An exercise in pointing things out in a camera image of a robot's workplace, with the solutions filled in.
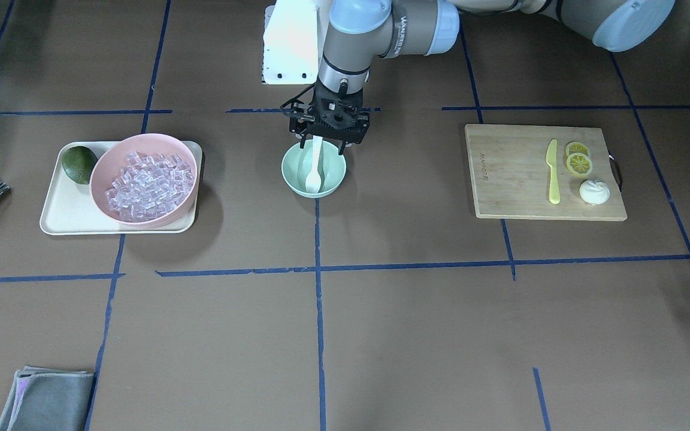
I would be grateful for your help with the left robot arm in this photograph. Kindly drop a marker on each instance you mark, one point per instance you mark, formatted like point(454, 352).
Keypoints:
point(357, 32)

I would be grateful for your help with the pink bowl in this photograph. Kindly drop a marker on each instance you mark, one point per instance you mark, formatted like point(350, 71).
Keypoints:
point(107, 169)

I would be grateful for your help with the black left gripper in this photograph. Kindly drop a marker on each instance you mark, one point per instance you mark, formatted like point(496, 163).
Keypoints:
point(297, 124)

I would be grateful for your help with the white steamed bun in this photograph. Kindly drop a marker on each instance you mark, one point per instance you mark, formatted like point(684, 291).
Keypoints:
point(594, 192)

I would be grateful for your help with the bamboo cutting board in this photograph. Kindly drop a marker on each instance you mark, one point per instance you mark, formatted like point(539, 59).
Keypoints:
point(510, 177)

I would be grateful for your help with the beige tray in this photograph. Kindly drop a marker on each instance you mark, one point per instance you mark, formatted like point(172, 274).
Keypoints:
point(69, 207)

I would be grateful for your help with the lemon slice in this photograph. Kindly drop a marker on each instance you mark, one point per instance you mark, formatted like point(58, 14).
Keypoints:
point(579, 164)
point(577, 147)

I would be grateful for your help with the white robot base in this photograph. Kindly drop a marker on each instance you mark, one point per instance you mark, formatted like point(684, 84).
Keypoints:
point(293, 41)

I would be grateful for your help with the grey folded cloth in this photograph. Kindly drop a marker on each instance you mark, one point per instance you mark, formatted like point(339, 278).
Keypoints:
point(47, 399)

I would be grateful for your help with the white plastic spoon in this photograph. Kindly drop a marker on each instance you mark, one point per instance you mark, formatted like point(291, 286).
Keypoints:
point(313, 180)

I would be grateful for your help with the green bowl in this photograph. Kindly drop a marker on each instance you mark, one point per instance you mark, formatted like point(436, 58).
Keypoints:
point(298, 162)

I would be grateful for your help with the green avocado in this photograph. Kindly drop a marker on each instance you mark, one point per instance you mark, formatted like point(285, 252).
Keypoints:
point(78, 163)

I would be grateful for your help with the pile of ice cubes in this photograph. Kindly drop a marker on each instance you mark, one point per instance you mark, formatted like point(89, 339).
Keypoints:
point(149, 187)

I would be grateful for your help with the yellow plastic knife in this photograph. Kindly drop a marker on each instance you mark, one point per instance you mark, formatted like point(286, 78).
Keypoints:
point(551, 159)

